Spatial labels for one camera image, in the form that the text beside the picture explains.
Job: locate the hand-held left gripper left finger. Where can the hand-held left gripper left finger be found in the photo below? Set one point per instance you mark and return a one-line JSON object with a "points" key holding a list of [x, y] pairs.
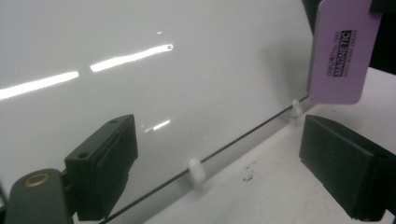
{"points": [[106, 168]]}

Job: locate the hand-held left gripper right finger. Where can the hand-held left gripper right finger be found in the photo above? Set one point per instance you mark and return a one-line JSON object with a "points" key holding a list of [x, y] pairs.
{"points": [[345, 168]]}

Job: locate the purple whiteboard eraser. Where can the purple whiteboard eraser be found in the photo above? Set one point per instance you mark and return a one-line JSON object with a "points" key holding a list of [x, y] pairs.
{"points": [[339, 53]]}

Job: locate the white whiteboard with black edge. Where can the white whiteboard with black edge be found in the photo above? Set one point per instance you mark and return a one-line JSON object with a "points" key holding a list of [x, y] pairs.
{"points": [[186, 93]]}

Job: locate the white plastic whiteboard stand foot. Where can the white plastic whiteboard stand foot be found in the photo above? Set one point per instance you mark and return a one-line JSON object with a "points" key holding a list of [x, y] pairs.
{"points": [[196, 172], [295, 109]]}

